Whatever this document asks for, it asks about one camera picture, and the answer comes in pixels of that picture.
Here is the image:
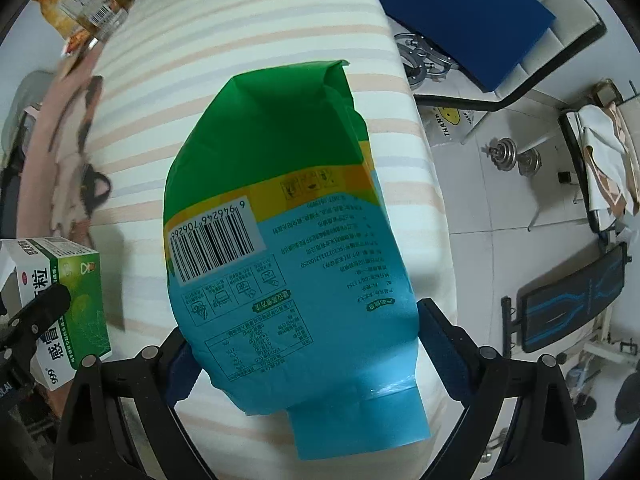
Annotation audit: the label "yellow snack bag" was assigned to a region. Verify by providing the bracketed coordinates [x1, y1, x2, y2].
[32, 0, 91, 41]

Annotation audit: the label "smiley plastic bag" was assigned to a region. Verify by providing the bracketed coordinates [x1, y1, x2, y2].
[422, 105, 481, 148]

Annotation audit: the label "brown printed cloth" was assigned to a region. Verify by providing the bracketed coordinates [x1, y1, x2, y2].
[20, 45, 126, 241]

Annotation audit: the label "black and blue weight bench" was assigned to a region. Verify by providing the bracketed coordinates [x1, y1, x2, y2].
[501, 242, 631, 356]

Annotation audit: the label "red tube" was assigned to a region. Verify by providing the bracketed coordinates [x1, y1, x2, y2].
[62, 35, 101, 57]

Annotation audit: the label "green and blue snack bag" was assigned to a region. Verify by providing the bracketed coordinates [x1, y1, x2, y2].
[164, 59, 432, 461]

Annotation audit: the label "black and white chair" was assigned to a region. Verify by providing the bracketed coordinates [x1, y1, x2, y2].
[530, 80, 640, 233]

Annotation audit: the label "striped tablecloth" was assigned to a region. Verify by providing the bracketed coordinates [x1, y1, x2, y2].
[92, 0, 458, 480]

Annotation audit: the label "chair with blue cushion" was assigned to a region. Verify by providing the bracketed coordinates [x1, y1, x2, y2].
[415, 0, 606, 113]

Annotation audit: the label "chrome dumbbell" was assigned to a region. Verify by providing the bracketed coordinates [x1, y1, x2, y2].
[482, 136, 543, 177]

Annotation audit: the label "metal hand grips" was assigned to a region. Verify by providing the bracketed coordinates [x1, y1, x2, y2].
[395, 32, 456, 92]

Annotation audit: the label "white and brown cloth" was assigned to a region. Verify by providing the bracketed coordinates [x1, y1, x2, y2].
[575, 95, 640, 216]

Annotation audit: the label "green and white medicine box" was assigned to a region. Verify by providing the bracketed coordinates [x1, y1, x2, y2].
[0, 237, 113, 391]

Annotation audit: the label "blue cushion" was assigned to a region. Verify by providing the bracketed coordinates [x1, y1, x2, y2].
[367, 0, 557, 92]

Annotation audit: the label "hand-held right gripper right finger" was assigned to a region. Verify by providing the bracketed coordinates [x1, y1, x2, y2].
[417, 298, 586, 480]

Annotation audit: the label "small clear bottle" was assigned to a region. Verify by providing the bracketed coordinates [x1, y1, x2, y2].
[60, 0, 132, 43]

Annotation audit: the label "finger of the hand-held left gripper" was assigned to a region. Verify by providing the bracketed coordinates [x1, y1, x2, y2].
[0, 284, 72, 361]

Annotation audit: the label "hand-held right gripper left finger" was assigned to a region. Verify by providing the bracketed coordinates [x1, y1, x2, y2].
[52, 327, 216, 480]

